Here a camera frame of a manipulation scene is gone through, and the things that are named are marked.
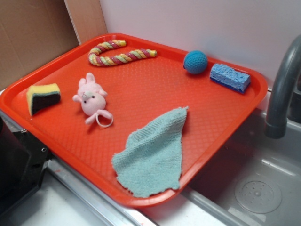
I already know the grey plastic sink basin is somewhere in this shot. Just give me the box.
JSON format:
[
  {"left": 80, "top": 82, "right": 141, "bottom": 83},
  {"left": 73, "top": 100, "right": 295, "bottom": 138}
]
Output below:
[{"left": 183, "top": 110, "right": 301, "bottom": 226}]

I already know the pink plush bunny toy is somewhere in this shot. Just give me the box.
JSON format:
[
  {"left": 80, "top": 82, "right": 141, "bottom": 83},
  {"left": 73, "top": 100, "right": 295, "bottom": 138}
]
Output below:
[{"left": 72, "top": 72, "right": 114, "bottom": 128}]

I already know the light teal cloth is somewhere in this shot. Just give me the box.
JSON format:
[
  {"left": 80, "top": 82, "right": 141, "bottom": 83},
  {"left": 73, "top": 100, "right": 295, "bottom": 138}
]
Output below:
[{"left": 111, "top": 107, "right": 188, "bottom": 198}]

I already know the grey sink faucet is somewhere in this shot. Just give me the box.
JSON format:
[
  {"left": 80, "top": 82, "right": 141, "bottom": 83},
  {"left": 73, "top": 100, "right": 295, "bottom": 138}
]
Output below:
[{"left": 264, "top": 36, "right": 301, "bottom": 139}]

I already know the twisted multicolour rope toy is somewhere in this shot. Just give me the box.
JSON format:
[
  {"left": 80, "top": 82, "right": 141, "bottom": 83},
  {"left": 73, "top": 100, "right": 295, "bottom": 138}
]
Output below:
[{"left": 88, "top": 40, "right": 157, "bottom": 67}]

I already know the orange plastic tray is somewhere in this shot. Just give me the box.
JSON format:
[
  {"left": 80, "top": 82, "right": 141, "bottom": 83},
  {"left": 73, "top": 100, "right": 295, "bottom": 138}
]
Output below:
[{"left": 0, "top": 34, "right": 268, "bottom": 208}]

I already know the brown cardboard panel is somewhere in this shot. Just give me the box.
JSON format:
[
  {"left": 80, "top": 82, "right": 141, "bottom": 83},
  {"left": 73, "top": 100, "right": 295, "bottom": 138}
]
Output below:
[{"left": 0, "top": 0, "right": 107, "bottom": 89}]

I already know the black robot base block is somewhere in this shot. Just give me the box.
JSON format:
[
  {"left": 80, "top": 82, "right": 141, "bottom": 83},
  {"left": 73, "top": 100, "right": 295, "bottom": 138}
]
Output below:
[{"left": 0, "top": 119, "right": 48, "bottom": 215}]

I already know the blue cellulose sponge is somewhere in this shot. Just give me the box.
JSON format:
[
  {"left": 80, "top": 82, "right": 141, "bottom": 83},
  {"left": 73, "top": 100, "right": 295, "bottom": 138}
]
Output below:
[{"left": 210, "top": 64, "right": 251, "bottom": 94}]

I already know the yellow and black sponge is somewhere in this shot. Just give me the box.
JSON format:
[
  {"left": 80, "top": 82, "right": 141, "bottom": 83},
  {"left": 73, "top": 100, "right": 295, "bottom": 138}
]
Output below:
[{"left": 26, "top": 83, "right": 61, "bottom": 116}]

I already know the round sink drain cover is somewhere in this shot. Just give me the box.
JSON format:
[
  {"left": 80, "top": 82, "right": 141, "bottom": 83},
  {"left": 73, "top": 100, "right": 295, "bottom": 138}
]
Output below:
[{"left": 234, "top": 175, "right": 282, "bottom": 214}]

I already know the blue textured ball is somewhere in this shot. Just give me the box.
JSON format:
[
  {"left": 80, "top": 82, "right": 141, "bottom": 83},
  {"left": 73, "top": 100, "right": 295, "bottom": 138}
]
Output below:
[{"left": 183, "top": 50, "right": 208, "bottom": 74}]

